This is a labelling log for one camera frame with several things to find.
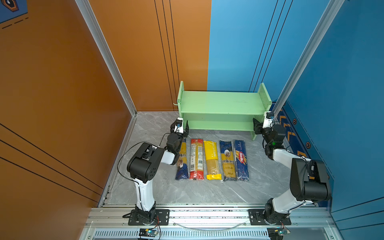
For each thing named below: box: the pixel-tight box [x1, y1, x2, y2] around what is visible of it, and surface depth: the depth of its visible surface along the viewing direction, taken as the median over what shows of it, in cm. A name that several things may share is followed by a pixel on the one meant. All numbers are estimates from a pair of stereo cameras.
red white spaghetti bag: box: [189, 139, 205, 181], surface depth 92 cm
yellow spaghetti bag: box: [203, 140, 223, 180], surface depth 93 cm
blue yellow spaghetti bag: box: [175, 138, 190, 180], surface depth 89 cm
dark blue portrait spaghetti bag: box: [219, 140, 237, 182], surface depth 93 cm
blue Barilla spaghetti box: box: [234, 140, 250, 182], surface depth 91 cm
